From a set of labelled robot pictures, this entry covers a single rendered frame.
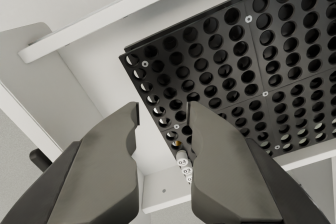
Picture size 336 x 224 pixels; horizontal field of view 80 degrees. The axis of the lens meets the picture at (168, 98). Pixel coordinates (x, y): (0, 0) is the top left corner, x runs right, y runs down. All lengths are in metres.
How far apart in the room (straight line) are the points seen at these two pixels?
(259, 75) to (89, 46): 0.18
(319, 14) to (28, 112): 0.25
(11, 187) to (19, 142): 0.47
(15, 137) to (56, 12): 1.37
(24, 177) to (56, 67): 1.67
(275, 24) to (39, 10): 0.30
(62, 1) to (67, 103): 0.15
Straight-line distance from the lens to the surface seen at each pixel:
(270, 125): 0.24
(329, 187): 0.60
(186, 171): 0.24
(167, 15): 0.24
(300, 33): 0.21
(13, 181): 1.97
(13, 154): 1.77
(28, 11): 0.36
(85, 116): 0.26
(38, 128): 0.20
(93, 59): 0.26
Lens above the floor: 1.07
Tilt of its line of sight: 62 degrees down
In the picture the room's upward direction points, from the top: 176 degrees clockwise
